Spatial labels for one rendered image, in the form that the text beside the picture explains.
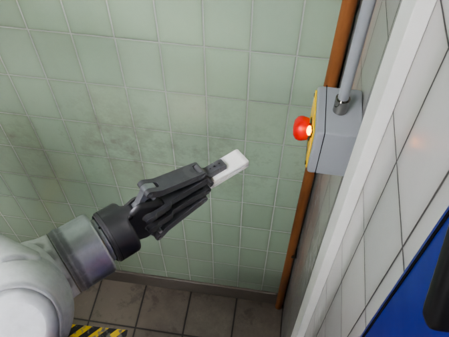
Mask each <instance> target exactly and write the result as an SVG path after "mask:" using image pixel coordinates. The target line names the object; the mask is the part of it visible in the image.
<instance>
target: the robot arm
mask: <svg viewBox="0 0 449 337"><path fill-rule="evenodd" d="M247 167H249V161H248V160H247V158H246V157H245V156H244V155H243V154H242V153H241V152H240V151H239V150H238V149H236V150H234V151H232V152H230V153H229V154H227V155H226V156H224V157H222V158H220V159H218V160H216V161H215V162H213V163H212V164H210V165H208V166H206V167H204V168H201V167H200V166H199V165H198V163H197V162H194V163H191V164H188V165H186V166H184V167H181V168H178V169H176V170H174V171H171V172H169V173H166V174H163V175H160V176H159V177H155V178H153V179H144V180H141V181H139V182H138V184H137V185H138V187H139V189H140V191H139V193H138V195H137V197H133V198H131V199H130V200H129V201H128V202H127V203H126V204H125V205H124V206H118V205H117V204H115V203H112V204H110V205H108V206H107V207H104V208H103V209H101V210H99V211H97V212H96V213H94V214H93V216H92V220H89V218H88V217H87V216H86V215H80V216H78V217H76V218H75V219H72V220H71V221H69V222H67V223H66V224H64V225H62V226H60V227H58V228H57V229H53V230H51V231H50V232H49V233H48V235H47V234H46V235H43V236H41V237H39V238H37V239H33V240H29V241H24V242H22V243H18V242H16V241H14V240H12V239H10V238H8V237H6V236H4V235H2V234H0V337H68V336H69V333H70V330H71V327H72V324H73V317H74V298H75V297H76V296H77V295H79V294H80V293H81V291H82V292H83V291H86V290H88V289H89V288H90V287H91V286H93V285H94V284H96V283H98V282H99V281H101V280H102V279H104V278H105V277H107V276H109V275H110V274H112V273H114V272H115V271H116V264H115V262H114V261H115V260H117V261H123V260H125V259H126V258H128V257H130V256H131V255H133V254H135V253H136V252H137V251H139V250H140V249H141V243H140V240H141V239H144V238H147V237H148V236H150V235H152V236H154V237H155V239H156V240H157V241H158V240H160V239H162V238H163V237H164V236H165V235H166V234H167V233H168V231H169V230H171V229H172V228H173V227H174V226H175V225H177V224H178V223H179V222H181V221H182V220H183V219H185V218H186V217H187V216H189V215H190V214H191V213H192V212H193V211H195V210H196V209H198V208H199V207H200V206H201V205H203V204H204V203H205V202H207V200H208V197H207V196H206V195H207V194H209V193H210V192H211V189H212V188H214V187H216V186H217V185H219V184H221V183H222V182H224V181H226V180H227V179H229V178H231V177H232V176H234V175H236V174H237V173H239V172H241V171H242V170H244V169H246V168H247ZM48 236H49V237H50V238H49V237H48ZM50 239H51V240H52V242H53V243H52V242H51V240H50ZM53 244H54V245H55V247H56V249H57V250H56V249H55V247H54V246H53ZM57 251H58V252H59V253H58V252H57ZM59 255H61V257H60V256H59ZM61 258H62V259H63V261H64V262H63V261H62V259H61ZM64 263H65V264H64ZM65 265H66V266H67V267H66V266H65ZM67 268H68V269H67ZM68 270H69V271H70V272H69V271H68ZM70 273H71V274H72V276H73V277H72V276H71V274H70ZM73 278H74V279H73ZM74 280H75V281H76V283H77V284H76V283H75V281H74ZM77 285H78V286H79V287H78V286H77ZM79 288H80V289H79ZM80 290H81V291H80Z"/></svg>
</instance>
